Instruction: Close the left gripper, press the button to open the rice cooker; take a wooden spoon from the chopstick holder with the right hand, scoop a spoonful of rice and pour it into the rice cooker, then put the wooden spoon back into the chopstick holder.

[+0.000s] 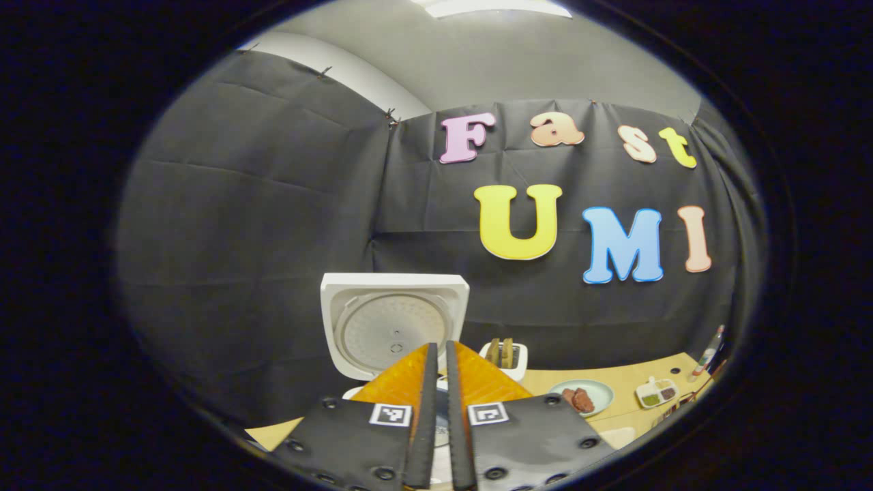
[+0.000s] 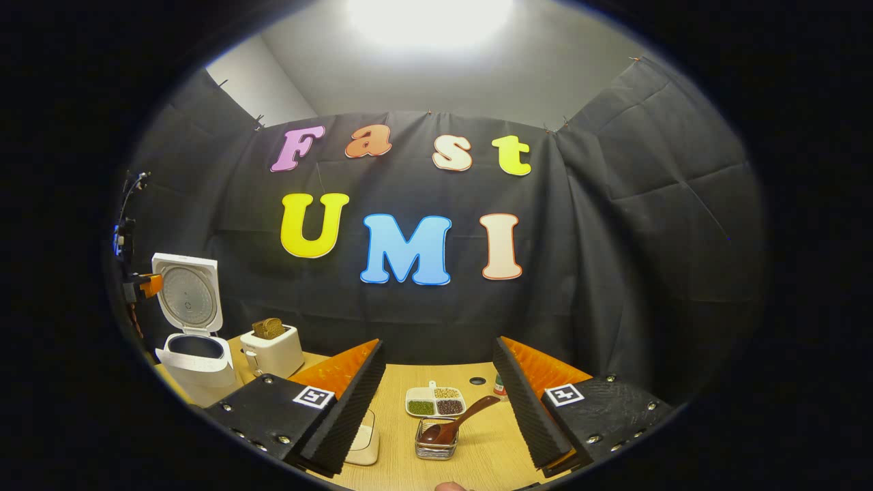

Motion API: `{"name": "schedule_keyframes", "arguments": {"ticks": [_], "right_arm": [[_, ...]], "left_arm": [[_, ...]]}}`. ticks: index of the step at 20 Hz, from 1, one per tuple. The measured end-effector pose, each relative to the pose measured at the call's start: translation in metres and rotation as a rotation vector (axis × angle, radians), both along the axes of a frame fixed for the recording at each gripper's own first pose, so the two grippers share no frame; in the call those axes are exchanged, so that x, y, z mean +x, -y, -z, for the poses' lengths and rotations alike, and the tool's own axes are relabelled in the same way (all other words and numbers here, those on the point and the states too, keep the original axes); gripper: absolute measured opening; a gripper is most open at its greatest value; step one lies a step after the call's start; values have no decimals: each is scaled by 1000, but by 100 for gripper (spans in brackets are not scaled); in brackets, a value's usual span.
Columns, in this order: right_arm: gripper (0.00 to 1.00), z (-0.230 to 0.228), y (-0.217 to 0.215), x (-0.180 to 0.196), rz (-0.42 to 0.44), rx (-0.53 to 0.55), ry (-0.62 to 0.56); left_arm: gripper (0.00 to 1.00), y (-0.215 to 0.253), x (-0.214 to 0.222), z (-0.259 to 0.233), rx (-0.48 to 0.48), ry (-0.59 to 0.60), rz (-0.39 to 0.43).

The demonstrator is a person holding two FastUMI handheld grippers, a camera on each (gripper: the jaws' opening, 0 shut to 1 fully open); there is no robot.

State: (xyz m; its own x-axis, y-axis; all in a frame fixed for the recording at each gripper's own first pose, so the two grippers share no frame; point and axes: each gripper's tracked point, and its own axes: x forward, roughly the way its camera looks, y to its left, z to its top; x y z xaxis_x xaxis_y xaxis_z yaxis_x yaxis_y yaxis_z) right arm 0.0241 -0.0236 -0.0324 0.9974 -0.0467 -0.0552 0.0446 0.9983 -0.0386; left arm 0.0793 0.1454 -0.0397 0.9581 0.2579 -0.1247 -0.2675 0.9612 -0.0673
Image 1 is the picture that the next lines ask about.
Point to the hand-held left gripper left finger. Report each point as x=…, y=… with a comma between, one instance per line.
x=426, y=423

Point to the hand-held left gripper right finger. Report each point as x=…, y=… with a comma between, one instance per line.
x=458, y=436

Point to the white rice cooker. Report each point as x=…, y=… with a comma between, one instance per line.
x=392, y=327

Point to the brown bread slice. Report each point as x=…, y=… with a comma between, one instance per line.
x=508, y=351
x=492, y=352

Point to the white toaster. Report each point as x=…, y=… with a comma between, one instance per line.
x=520, y=368

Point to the brown meat piece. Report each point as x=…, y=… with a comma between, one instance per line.
x=584, y=402
x=569, y=395

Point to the pale green plate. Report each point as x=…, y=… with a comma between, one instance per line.
x=600, y=395

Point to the white divided bean dish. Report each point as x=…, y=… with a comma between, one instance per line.
x=656, y=393

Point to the clear plastic bottle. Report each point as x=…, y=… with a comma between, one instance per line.
x=708, y=351

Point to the black backdrop cloth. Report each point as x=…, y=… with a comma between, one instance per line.
x=239, y=225

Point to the ceiling light panel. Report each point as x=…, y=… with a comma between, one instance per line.
x=491, y=7

